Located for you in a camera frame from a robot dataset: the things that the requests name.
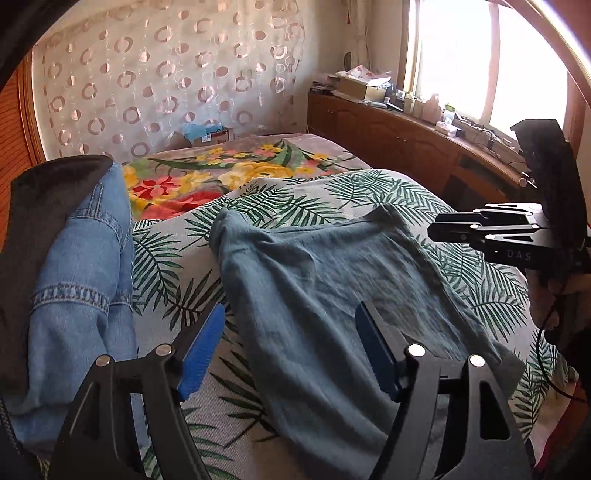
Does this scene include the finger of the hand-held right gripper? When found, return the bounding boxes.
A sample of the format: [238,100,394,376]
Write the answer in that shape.
[427,227,551,271]
[427,205,551,234]

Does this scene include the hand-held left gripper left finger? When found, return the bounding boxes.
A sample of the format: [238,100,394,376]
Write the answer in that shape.
[48,302,227,480]

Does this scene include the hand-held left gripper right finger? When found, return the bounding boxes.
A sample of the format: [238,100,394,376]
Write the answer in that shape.
[355,301,533,480]

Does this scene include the teal pants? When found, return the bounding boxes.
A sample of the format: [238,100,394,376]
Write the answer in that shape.
[210,203,527,480]

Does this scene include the folded dark brown pants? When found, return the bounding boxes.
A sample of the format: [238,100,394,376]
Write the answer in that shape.
[0,155,115,395]

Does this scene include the person's right hand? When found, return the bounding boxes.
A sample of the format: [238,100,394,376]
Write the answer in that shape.
[529,272,591,333]

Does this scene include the white power strip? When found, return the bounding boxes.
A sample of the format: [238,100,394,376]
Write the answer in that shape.
[455,117,522,151]

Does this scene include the leaf print bedsheet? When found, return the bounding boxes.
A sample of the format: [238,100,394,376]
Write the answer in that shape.
[37,168,573,480]

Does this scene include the white tissue box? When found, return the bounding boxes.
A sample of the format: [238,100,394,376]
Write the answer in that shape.
[436,104,463,136]

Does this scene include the wooden side cabinet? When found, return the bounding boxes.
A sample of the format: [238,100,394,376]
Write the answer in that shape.
[307,90,546,206]

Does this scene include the folded blue jeans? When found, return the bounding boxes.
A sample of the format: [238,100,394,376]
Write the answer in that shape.
[0,161,153,455]

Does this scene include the wooden framed window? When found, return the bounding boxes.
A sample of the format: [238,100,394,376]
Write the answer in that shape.
[399,0,587,148]

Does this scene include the floral blanket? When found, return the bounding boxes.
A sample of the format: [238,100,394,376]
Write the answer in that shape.
[120,133,372,221]

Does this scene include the open cardboard box with papers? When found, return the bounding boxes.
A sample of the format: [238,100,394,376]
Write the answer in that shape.
[335,65,393,102]

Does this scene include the cardboard box with blue cloth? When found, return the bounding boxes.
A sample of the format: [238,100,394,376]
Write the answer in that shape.
[182,122,234,146]

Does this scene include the white window curtain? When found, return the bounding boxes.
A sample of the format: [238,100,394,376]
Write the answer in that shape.
[344,0,402,77]

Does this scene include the circle patterned curtain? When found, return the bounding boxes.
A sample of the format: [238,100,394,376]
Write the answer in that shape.
[32,0,310,160]

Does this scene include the wooden slatted wardrobe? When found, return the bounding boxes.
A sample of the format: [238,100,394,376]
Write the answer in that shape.
[0,51,47,241]

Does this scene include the black cable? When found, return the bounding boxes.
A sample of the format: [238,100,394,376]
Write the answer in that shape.
[536,295,583,403]

